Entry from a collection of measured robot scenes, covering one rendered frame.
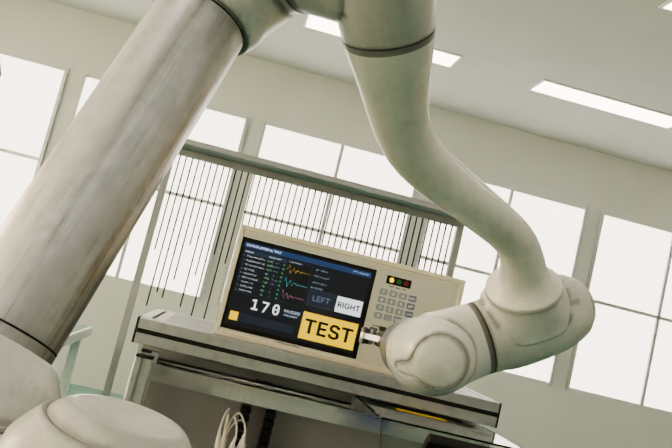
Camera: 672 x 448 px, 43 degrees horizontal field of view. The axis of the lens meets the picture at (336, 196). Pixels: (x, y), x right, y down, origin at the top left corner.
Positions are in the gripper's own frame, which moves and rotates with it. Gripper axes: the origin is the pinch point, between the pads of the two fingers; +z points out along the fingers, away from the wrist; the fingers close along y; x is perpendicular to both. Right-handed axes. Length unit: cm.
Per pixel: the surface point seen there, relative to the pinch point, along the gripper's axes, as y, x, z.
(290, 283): -17.4, 5.3, 9.4
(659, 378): 399, 12, 637
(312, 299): -12.7, 3.5, 9.4
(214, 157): -54, 71, 355
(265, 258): -23.0, 8.7, 9.4
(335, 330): -7.2, -1.0, 9.4
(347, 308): -6.0, 3.5, 9.4
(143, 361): -39.2, -14.1, 5.7
